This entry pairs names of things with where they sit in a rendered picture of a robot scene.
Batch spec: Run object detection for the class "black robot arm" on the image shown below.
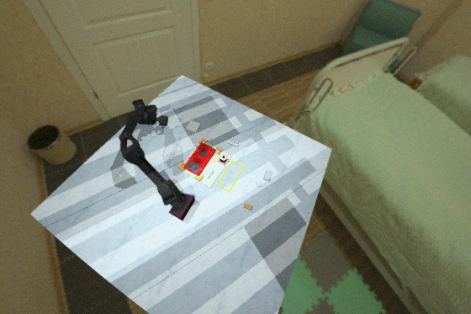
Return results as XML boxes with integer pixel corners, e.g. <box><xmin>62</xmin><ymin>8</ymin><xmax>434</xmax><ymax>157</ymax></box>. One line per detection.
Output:
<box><xmin>119</xmin><ymin>99</ymin><xmax>188</xmax><ymax>212</ymax></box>

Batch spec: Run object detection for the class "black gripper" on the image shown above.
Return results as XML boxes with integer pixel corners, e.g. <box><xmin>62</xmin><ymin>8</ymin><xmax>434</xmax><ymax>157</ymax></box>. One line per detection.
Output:
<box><xmin>138</xmin><ymin>114</ymin><xmax>168</xmax><ymax>126</ymax></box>

